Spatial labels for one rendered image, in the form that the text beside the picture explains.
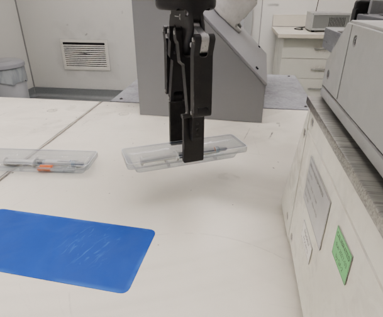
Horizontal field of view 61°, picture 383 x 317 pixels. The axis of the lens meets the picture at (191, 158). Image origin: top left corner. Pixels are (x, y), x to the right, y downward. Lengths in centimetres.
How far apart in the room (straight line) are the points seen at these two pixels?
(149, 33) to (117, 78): 284
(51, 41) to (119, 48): 72
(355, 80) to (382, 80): 4
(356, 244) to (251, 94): 58
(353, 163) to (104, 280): 27
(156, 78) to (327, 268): 61
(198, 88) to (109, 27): 315
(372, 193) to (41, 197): 45
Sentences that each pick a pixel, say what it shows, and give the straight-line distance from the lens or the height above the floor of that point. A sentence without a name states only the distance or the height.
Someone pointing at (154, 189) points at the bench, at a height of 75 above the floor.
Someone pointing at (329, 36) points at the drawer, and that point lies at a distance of 56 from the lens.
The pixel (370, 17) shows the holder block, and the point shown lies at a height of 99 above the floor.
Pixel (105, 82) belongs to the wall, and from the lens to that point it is 365.
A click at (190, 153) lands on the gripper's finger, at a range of 45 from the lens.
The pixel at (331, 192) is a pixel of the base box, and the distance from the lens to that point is 25.
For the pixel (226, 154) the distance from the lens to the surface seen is 49.
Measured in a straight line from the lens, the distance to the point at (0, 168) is 63.
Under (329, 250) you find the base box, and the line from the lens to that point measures 25.
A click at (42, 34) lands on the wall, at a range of 385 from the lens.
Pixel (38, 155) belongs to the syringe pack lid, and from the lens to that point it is 61.
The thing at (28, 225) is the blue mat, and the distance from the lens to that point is 48.
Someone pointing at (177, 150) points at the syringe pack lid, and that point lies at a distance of 48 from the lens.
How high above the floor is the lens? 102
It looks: 27 degrees down
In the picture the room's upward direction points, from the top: straight up
